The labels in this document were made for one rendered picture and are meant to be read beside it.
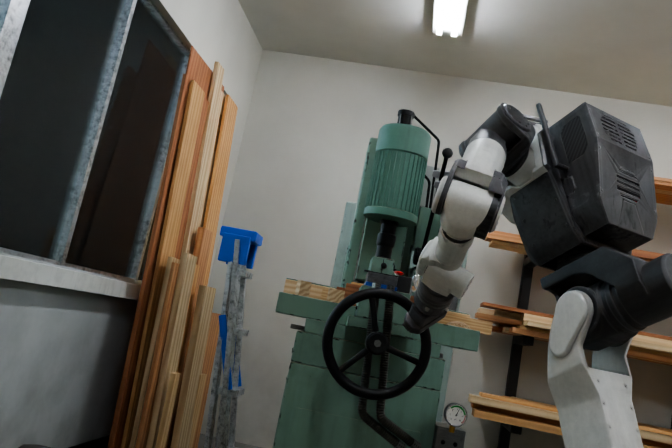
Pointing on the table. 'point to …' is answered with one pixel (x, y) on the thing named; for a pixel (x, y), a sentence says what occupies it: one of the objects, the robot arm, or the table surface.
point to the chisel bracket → (380, 265)
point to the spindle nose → (386, 238)
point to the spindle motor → (398, 174)
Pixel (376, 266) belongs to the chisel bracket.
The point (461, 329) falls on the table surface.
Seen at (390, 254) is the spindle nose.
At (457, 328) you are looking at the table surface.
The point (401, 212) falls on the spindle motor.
